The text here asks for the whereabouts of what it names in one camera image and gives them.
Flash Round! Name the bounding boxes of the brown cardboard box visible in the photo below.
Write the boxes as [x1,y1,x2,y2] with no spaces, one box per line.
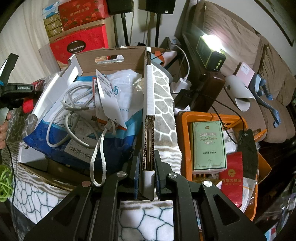
[18,47,155,199]

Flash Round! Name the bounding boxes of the blue white N95 mask bag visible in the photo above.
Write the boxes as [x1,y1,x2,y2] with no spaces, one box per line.
[24,69,143,172]

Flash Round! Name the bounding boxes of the white usb cable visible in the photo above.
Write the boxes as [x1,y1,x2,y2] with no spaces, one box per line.
[46,83,102,149]

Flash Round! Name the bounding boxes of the white tag with lanyard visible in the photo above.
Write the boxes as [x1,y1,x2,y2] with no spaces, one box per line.
[89,70,127,187]

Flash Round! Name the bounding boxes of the person's left hand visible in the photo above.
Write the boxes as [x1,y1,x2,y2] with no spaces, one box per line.
[0,111,11,150]

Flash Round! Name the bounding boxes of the red pouch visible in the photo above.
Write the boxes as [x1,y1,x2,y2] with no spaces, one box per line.
[22,79,45,115]

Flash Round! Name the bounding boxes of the green tissue pack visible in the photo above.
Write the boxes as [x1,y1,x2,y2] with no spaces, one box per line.
[189,121,227,174]

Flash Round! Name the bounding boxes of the red paper packet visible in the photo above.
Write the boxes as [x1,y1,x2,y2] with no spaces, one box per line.
[219,152,243,208]

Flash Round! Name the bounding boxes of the orange plastic basket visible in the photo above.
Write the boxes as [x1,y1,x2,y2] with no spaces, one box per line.
[176,111,272,222]

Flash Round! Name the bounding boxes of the white power strip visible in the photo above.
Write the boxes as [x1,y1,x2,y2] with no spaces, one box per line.
[170,78,192,115]

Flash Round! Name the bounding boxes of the stacked gold small boxes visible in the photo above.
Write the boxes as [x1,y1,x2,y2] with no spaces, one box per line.
[44,14,63,38]

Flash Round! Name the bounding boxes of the black power adapter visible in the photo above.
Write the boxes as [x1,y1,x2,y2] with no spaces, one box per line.
[174,89,192,110]

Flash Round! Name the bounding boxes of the black flat pouch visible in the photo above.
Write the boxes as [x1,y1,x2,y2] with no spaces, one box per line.
[237,128,258,180]

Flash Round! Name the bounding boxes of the grey white patterned blanket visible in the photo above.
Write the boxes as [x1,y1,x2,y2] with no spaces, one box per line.
[1,66,182,240]

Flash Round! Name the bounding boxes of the red collection gift box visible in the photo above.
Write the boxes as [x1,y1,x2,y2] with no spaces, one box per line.
[50,24,109,66]

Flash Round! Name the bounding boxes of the red floral gift box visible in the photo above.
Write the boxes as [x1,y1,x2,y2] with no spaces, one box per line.
[58,0,110,30]

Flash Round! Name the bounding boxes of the dark brown wooden box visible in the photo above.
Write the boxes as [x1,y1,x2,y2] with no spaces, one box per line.
[190,71,225,113]

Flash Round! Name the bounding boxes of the grey slipper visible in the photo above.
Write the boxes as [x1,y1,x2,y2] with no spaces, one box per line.
[224,75,255,112]

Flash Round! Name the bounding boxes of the blue plastic clamp holder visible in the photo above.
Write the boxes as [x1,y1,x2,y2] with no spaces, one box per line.
[248,74,281,128]

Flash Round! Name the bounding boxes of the green black portable lamp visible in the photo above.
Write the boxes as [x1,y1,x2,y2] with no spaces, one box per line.
[196,34,226,71]

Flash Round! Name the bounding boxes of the pink box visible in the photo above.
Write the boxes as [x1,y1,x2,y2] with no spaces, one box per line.
[235,62,255,87]

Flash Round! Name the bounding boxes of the brown pillow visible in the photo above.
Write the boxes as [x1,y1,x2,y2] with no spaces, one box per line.
[193,1,263,76]

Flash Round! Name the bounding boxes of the black speaker on stand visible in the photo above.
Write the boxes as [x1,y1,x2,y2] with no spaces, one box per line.
[138,0,176,48]

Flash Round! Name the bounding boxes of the green coiled cord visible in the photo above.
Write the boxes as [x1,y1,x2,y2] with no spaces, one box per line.
[0,164,14,203]

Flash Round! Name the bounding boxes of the black cable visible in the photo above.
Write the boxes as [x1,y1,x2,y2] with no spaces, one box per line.
[172,91,246,145]

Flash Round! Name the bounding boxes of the white charger with cable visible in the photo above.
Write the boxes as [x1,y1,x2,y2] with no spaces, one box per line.
[171,45,192,93]

